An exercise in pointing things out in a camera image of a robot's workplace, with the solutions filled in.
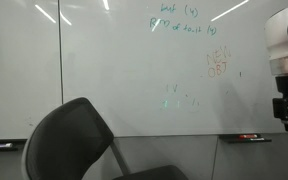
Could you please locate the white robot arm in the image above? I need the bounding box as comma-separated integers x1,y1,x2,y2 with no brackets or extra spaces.
264,7,288,132

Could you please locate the black mesh office chair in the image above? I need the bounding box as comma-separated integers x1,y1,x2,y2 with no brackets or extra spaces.
22,97,189,180

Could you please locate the green whiteboard marker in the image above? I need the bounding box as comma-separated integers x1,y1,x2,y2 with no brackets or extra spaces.
248,138,265,141

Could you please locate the red whiteboard marker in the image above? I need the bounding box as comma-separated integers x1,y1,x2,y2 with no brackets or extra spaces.
239,134,258,139

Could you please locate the black marker tray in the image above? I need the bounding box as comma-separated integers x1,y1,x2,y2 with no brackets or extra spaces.
219,134,271,143
0,139,26,151

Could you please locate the large white whiteboard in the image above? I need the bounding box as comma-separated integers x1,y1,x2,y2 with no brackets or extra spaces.
59,0,288,137

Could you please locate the left white whiteboard panel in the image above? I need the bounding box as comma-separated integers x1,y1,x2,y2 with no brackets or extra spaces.
0,0,61,139

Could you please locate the left black marker tray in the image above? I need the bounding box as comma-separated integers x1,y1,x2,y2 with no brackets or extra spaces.
0,139,26,151

